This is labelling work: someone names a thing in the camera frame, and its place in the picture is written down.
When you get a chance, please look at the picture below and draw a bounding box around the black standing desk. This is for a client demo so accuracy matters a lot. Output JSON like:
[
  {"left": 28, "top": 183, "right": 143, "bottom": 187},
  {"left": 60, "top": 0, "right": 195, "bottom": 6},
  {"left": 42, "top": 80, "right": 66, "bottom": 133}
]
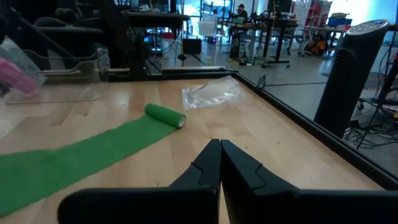
[{"left": 253, "top": 17, "right": 299, "bottom": 68}]

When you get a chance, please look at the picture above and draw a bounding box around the clear plastic bin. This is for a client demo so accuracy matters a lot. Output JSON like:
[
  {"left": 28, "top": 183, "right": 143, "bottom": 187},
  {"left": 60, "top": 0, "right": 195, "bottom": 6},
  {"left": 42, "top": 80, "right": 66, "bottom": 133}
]
[{"left": 2, "top": 48, "right": 110, "bottom": 104}]

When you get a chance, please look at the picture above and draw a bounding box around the black desk monitor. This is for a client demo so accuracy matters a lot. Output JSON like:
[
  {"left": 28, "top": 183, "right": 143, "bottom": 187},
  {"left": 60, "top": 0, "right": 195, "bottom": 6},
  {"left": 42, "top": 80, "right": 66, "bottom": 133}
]
[{"left": 267, "top": 0, "right": 293, "bottom": 14}]

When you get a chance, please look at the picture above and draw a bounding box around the translucent white box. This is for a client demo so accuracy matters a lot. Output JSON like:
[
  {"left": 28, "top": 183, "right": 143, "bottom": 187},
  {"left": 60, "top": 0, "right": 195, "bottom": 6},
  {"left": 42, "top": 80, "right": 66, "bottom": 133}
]
[{"left": 198, "top": 15, "right": 218, "bottom": 37}]

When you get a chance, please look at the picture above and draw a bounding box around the black box on floor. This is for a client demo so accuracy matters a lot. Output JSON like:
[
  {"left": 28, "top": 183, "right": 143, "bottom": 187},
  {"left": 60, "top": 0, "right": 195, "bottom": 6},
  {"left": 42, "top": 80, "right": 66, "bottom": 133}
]
[{"left": 182, "top": 37, "right": 203, "bottom": 55}]

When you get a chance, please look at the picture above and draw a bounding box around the green elastic bandage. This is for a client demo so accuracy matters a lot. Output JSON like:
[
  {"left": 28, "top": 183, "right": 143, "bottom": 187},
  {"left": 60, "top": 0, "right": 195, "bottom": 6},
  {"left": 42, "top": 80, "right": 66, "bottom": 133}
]
[{"left": 0, "top": 103, "right": 187, "bottom": 217}]

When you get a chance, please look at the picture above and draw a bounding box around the black workbench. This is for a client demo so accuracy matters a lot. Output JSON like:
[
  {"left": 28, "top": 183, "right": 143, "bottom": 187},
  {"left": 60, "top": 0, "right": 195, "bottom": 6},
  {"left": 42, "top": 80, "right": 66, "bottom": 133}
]
[{"left": 124, "top": 11, "right": 190, "bottom": 32}]

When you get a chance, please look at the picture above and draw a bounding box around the person at wooden desk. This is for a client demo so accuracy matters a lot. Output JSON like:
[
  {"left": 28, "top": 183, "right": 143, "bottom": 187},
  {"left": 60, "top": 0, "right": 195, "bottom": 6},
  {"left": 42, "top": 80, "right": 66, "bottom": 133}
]
[{"left": 229, "top": 3, "right": 249, "bottom": 41}]

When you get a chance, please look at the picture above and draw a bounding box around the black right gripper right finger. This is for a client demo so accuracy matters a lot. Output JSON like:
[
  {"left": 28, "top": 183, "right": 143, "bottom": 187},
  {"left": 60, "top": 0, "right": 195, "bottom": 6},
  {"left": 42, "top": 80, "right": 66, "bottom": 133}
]
[{"left": 221, "top": 139, "right": 398, "bottom": 224}]

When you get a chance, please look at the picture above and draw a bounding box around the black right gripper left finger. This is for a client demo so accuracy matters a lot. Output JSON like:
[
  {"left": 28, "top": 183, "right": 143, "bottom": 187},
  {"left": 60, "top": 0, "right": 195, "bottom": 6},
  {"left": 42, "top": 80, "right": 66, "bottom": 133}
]
[{"left": 57, "top": 139, "right": 222, "bottom": 224}]

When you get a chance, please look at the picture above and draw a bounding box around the pink bandage roll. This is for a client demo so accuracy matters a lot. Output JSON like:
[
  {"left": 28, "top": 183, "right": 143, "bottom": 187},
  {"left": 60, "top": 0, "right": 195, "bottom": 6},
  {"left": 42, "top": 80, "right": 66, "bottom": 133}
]
[{"left": 0, "top": 57, "right": 40, "bottom": 96}]

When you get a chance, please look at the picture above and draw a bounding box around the blue storage box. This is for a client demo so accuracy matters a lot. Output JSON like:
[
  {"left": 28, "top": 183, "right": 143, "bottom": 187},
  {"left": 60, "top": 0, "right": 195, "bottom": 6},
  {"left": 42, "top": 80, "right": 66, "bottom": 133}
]
[{"left": 327, "top": 16, "right": 353, "bottom": 28}]

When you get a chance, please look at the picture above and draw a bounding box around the black tower fan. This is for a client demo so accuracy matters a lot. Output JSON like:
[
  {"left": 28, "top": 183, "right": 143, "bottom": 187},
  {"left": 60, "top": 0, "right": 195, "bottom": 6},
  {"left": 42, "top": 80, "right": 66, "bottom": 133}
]
[{"left": 313, "top": 19, "right": 390, "bottom": 139}]

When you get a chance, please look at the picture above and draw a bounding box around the grey table clamp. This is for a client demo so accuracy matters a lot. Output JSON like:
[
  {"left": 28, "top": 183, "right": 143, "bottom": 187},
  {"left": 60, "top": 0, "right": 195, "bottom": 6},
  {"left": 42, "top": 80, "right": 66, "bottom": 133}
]
[{"left": 254, "top": 73, "right": 267, "bottom": 90}]

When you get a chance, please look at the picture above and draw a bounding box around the clear zip bag with label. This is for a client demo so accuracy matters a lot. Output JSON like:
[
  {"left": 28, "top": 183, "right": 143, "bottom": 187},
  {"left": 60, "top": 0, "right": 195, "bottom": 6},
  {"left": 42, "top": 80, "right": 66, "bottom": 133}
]
[{"left": 0, "top": 35, "right": 47, "bottom": 97}]

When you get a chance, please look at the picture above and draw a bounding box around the clear plastic bag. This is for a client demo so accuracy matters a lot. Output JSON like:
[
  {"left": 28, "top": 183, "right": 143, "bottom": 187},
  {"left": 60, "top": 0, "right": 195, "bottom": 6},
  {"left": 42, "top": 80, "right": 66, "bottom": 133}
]
[{"left": 182, "top": 75, "right": 245, "bottom": 110}]

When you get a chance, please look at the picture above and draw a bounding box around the wooden office desk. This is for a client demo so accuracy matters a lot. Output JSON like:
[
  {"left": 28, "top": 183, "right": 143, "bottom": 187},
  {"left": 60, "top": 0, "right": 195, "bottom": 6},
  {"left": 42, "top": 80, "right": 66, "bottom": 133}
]
[{"left": 217, "top": 20, "right": 259, "bottom": 60}]

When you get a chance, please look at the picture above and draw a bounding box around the floor cable bundle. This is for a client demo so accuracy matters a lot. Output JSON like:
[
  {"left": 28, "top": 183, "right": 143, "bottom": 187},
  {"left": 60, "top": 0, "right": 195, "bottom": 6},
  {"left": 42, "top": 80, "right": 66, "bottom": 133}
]
[{"left": 343, "top": 118, "right": 398, "bottom": 150}]

